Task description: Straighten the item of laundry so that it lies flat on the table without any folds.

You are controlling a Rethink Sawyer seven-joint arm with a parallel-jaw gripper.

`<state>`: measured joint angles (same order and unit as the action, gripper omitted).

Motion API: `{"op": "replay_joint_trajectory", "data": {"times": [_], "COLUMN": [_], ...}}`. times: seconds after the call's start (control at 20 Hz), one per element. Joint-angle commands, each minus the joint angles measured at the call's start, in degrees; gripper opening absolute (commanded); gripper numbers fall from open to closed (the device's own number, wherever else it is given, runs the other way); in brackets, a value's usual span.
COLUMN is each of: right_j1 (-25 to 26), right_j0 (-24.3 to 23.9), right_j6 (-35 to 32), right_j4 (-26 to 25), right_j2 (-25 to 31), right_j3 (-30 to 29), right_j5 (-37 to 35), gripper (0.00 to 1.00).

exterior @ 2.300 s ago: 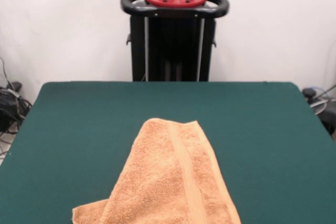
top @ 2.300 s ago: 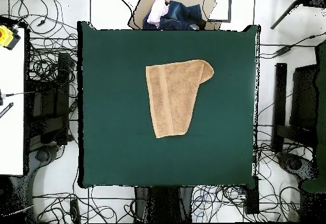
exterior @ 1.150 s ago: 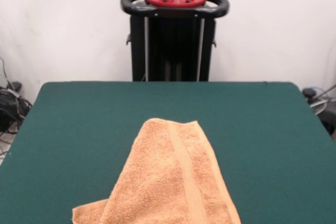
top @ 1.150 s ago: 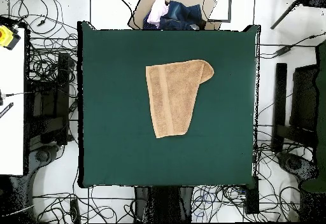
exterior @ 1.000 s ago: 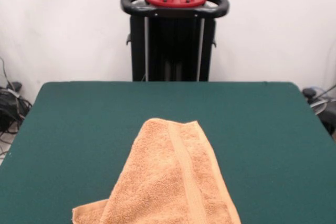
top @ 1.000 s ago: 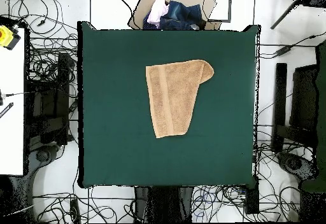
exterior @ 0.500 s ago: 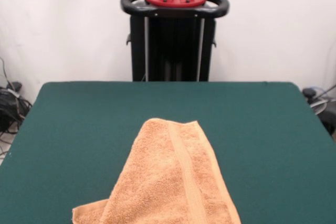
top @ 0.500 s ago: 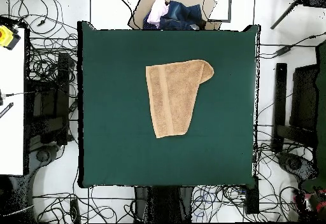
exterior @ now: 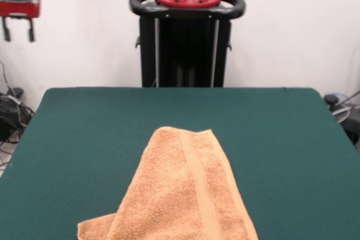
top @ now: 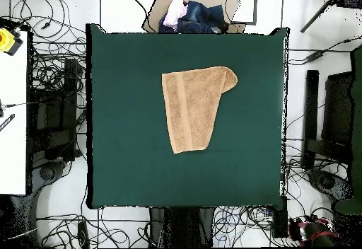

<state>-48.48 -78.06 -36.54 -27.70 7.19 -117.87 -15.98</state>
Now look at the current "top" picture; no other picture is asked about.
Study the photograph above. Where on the tan terry towel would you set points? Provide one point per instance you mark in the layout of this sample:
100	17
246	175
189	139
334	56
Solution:
192	107

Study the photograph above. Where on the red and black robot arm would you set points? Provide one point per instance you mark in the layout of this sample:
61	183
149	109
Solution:
316	232

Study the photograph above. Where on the dark green table cloth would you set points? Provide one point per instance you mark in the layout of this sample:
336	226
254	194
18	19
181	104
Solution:
127	161

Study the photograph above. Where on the purple dotted garment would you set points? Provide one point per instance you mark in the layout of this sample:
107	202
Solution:
165	28

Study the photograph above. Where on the blue jeans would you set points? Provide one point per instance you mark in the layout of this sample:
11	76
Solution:
203	17

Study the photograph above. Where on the black metal stand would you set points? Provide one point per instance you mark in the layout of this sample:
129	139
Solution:
311	104
69	104

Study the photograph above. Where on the pale pink garment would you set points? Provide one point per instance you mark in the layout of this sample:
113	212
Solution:
175	11

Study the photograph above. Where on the cardboard box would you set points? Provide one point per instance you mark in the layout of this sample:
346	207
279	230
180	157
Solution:
157	11

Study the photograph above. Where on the black rectangular box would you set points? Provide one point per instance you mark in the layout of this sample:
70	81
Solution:
280	220

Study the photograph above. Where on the round black base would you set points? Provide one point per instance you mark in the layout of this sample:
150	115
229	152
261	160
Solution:
47	172
328	182

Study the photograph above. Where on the black power strip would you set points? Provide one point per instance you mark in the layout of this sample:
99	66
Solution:
83	233

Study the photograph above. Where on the white side table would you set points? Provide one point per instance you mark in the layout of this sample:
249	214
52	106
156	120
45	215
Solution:
12	118

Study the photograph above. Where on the black striped tool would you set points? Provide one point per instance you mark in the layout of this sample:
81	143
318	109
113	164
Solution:
7	122

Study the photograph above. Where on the green cloth-covered table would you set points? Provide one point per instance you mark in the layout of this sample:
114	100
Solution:
357	118

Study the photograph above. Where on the yellow emergency stop button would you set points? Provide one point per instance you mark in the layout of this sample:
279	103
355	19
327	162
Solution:
6	41

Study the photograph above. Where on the black tripod stand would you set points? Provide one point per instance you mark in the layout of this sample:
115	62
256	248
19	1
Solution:
352	0

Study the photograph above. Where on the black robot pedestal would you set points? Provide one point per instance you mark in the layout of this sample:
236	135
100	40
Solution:
181	226

